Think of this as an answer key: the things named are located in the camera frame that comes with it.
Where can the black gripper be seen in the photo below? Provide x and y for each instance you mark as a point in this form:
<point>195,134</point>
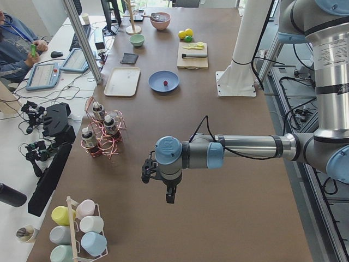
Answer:
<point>170,186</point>

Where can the blue plate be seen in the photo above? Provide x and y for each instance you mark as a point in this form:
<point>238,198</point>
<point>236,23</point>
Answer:
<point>155,81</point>

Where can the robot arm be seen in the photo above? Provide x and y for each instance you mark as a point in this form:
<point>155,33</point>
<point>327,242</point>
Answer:
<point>323,24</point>

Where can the pink cup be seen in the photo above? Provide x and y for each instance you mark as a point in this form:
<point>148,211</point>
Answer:
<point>85,208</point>

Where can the white cup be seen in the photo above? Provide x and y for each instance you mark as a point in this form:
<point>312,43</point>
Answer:
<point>92,223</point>

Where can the blue cup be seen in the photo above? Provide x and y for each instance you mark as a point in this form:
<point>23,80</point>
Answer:
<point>94,243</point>

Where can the white cup rack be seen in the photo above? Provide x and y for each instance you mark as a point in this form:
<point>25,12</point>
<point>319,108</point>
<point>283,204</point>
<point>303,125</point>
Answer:
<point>79,254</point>

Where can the dark drink bottle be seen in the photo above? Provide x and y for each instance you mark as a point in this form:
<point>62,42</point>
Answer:
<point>98,110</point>
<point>111,128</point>
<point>90,142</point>

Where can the yellow cup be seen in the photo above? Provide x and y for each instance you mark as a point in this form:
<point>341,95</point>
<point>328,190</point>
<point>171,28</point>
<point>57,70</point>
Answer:
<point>60,216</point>

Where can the grey cup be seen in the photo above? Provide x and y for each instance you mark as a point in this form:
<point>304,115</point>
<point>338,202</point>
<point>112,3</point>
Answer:
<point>60,235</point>

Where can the mint cup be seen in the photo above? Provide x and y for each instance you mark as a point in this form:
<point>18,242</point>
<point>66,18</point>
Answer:
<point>62,253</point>

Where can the cream rabbit tray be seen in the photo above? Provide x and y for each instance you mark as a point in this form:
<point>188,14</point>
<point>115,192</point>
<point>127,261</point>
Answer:
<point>122,82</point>

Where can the wooden cutting board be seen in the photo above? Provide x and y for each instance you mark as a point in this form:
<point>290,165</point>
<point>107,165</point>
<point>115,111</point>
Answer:
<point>192,63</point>

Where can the black plastic device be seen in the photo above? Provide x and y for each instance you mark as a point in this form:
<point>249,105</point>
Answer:
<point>55,123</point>

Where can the steel muddler black tip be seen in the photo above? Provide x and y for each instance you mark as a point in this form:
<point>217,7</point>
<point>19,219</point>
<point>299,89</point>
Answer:
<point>184,56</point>

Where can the grey folded cloth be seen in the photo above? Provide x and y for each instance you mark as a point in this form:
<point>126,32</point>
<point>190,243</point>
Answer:
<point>129,58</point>

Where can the paper cup with cutlery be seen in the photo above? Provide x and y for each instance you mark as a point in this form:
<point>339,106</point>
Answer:
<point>27,234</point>

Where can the yellow plastic knife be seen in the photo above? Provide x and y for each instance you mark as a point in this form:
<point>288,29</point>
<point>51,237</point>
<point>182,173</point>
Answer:
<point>197,48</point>

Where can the green lime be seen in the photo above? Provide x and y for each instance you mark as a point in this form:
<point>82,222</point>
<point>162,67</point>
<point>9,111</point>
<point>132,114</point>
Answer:
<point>188,39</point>

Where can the mint green bowl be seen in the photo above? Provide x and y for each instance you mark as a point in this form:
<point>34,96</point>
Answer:
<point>137,40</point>

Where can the black thermos bottle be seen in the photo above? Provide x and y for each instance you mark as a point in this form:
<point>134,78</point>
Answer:
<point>11,196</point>

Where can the yellow lemon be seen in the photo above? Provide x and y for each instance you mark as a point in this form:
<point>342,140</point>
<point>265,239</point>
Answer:
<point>189,32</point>
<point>181,35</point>

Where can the blue teach pendant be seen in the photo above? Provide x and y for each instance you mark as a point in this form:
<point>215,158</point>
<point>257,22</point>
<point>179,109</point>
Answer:
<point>75,62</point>
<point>43,76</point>

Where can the wooden cup tree stand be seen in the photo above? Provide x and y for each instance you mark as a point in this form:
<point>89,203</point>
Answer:
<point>133,28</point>

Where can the pink bowl with ice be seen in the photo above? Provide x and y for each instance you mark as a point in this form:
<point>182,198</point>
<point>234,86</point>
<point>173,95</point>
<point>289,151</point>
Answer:
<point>161,25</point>

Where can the metal ice scoop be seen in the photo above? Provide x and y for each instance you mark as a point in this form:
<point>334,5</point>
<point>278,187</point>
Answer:
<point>158,17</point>

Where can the black computer mouse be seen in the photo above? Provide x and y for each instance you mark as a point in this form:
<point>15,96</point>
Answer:
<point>56,54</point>

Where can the copper wire bottle rack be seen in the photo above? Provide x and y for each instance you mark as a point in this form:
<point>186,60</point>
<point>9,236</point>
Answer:
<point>107,144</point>

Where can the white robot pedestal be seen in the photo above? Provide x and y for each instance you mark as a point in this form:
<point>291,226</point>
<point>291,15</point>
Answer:
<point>238,79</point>

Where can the aluminium frame post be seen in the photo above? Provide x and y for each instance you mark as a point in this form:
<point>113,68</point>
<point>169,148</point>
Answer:
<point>78,29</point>

